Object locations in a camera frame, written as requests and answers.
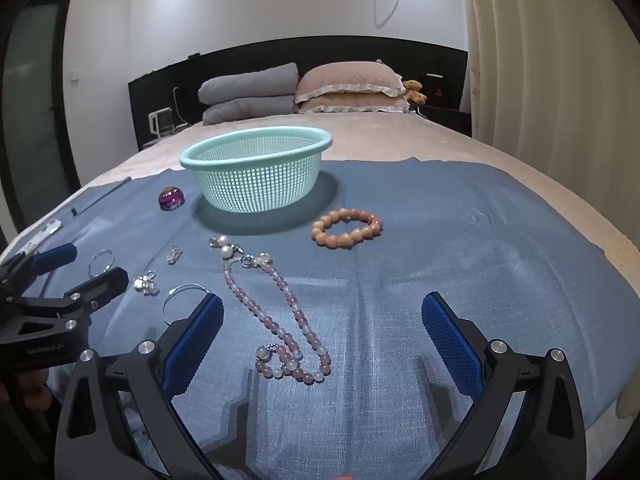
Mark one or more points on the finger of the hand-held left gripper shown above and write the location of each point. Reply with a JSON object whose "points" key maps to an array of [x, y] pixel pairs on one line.
{"points": [[52, 255], [102, 282]]}

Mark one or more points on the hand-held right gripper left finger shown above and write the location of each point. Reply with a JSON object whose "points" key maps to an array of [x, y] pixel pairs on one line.
{"points": [[197, 342]]}

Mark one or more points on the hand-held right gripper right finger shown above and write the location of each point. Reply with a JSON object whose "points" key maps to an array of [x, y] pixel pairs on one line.
{"points": [[450, 345]]}

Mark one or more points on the silver bangle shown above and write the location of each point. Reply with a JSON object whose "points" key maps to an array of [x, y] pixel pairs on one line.
{"points": [[172, 296]]}

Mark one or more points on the pearl earring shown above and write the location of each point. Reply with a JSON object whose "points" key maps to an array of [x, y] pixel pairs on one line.
{"points": [[220, 240], [228, 251]]}

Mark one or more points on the mint green plastic basket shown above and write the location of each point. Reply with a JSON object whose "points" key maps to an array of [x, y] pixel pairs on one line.
{"points": [[255, 170]]}

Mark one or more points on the person's left hand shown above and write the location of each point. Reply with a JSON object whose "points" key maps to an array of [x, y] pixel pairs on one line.
{"points": [[35, 392]]}

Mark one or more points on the white strip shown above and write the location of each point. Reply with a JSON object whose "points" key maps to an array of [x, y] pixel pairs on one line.
{"points": [[42, 234]]}

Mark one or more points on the silver charm cluster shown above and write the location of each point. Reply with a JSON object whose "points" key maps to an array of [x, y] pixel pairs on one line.
{"points": [[145, 283]]}

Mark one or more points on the clear crystal charm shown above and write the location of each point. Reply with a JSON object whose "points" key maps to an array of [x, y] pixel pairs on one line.
{"points": [[173, 255]]}

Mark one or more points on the thin black stick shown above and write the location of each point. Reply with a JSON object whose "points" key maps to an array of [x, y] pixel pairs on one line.
{"points": [[102, 195]]}

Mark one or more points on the blue cloth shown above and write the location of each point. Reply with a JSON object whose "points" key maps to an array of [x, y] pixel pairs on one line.
{"points": [[400, 260]]}

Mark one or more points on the purple glass ball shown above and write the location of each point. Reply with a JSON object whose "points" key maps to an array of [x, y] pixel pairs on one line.
{"points": [[171, 198]]}

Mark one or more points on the dark glass door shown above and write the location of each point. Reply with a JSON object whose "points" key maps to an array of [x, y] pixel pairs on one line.
{"points": [[35, 110]]}

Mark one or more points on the white bedside device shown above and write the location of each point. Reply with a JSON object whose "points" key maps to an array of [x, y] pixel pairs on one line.
{"points": [[160, 122]]}

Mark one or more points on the black nightstand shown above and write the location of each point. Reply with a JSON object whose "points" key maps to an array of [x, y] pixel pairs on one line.
{"points": [[450, 119]]}

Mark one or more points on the brown teddy bear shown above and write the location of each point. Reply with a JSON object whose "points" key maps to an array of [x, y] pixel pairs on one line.
{"points": [[414, 92]]}

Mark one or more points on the pink frilled pillow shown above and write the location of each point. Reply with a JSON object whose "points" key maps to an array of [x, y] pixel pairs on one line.
{"points": [[350, 80], [360, 105]]}

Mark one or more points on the black headboard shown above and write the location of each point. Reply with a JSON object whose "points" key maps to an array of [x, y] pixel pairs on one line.
{"points": [[250, 55]]}

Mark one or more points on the cream curtain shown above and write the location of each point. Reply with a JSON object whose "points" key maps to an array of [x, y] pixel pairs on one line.
{"points": [[550, 85]]}

